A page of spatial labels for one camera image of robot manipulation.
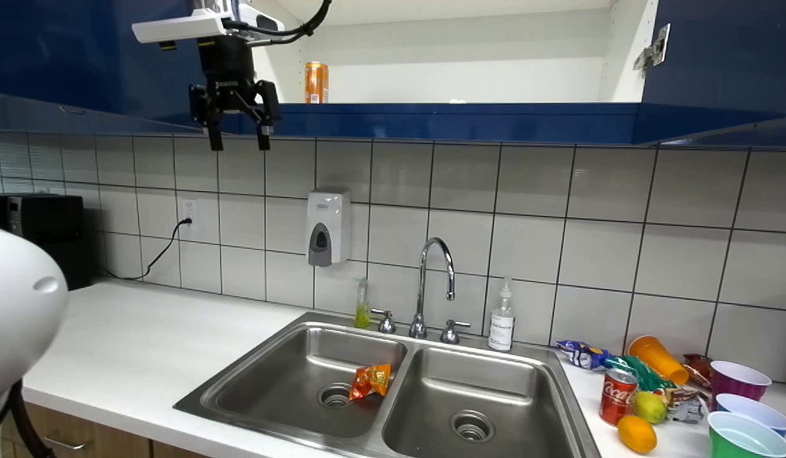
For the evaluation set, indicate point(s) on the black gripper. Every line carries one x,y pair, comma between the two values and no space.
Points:
233,78

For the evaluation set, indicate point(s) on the orange soda can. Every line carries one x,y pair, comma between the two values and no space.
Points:
316,82

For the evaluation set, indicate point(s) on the blue left cabinet door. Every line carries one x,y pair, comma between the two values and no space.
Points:
85,55

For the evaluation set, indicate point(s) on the blue cabinet door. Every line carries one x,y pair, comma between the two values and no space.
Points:
726,55
85,55

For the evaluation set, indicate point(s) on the wooden lower cabinet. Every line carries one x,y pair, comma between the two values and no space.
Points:
80,439

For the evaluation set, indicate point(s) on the blue upper cabinet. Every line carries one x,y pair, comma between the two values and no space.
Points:
449,70

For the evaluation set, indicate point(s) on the red cola can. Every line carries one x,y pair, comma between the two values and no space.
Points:
617,396

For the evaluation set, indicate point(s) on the blue right cabinet door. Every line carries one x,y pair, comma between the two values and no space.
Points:
726,55

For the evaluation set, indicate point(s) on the black microwave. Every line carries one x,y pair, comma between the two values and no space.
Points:
56,226

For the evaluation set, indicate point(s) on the green dish soap bottle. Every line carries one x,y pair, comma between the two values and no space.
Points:
361,317

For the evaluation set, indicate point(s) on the orange snack wrapper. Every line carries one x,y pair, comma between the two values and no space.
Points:
369,380

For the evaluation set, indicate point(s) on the stainless steel double sink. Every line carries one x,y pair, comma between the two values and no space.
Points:
445,401

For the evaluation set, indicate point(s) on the clear hand soap bottle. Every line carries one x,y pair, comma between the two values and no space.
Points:
503,321

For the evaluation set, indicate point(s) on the blue snack bag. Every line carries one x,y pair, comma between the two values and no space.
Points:
585,358

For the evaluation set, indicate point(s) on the orange plastic cup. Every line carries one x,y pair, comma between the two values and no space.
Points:
660,361

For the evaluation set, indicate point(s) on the green apple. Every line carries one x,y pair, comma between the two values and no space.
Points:
650,405

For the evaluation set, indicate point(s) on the orange fruit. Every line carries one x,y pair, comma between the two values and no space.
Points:
637,434

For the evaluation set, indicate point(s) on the purple plastic cup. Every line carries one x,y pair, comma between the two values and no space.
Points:
732,377

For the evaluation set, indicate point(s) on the blue plastic cup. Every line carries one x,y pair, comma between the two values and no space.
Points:
753,410

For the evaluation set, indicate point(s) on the green plastic cup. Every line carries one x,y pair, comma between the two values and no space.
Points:
735,436

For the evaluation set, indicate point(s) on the white wall outlet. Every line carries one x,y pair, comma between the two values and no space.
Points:
186,212

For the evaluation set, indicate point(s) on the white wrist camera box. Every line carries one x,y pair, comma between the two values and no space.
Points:
199,25

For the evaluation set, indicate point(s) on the white wall soap dispenser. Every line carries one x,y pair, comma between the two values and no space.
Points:
328,227

